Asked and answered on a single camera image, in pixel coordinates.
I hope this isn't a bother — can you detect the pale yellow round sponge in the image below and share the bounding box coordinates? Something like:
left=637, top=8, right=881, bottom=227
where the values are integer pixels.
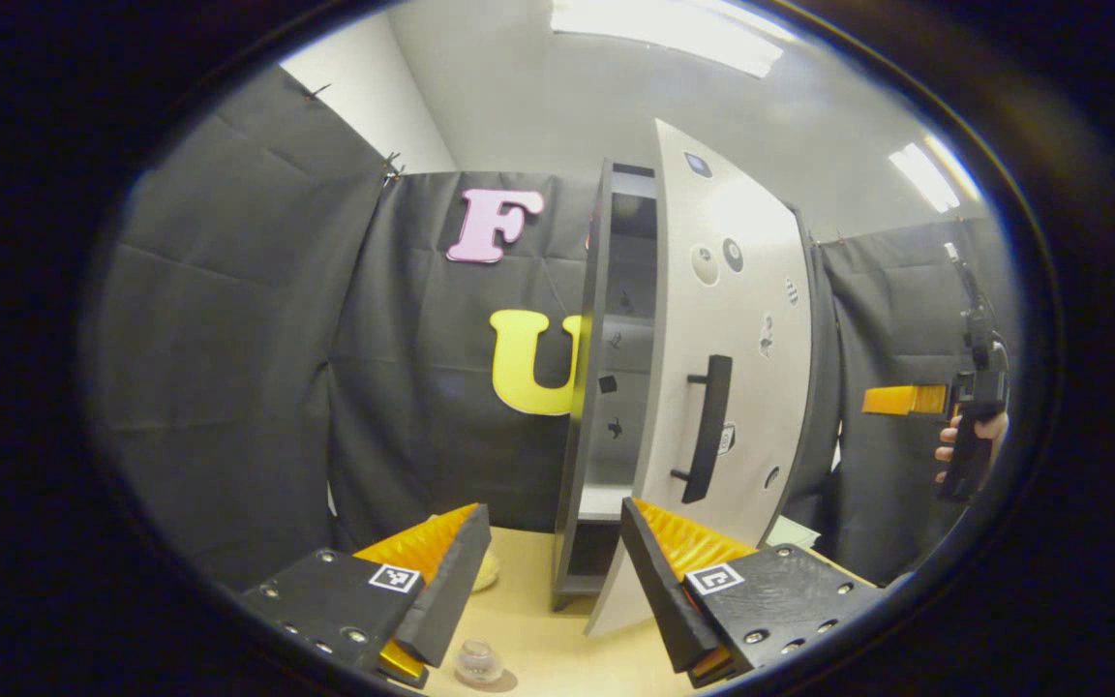
left=469, top=546, right=503, bottom=594

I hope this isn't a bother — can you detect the green book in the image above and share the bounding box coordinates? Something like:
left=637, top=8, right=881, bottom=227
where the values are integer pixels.
left=765, top=515, right=823, bottom=551

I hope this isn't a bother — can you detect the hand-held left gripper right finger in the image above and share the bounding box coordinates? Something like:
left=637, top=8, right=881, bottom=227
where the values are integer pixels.
left=619, top=496, right=892, bottom=689

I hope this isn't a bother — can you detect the long ceiling light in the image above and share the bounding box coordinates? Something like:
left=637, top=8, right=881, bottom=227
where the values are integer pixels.
left=888, top=135, right=985, bottom=215
left=549, top=0, right=801, bottom=79

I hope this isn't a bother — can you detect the black backdrop cloth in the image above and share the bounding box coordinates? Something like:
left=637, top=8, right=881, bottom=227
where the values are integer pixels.
left=78, top=63, right=1019, bottom=592

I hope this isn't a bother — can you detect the clear glass bottle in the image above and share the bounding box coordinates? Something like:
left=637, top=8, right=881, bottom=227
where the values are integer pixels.
left=453, top=638, right=506, bottom=687

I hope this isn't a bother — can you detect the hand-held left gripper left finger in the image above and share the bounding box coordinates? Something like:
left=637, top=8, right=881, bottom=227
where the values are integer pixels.
left=233, top=501, right=494, bottom=690

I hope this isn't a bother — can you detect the black door handle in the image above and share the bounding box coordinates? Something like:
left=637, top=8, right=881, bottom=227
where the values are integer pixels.
left=668, top=353, right=736, bottom=506

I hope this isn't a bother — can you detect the white cabinet shelf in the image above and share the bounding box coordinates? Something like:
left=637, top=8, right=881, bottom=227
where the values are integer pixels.
left=576, top=481, right=639, bottom=525

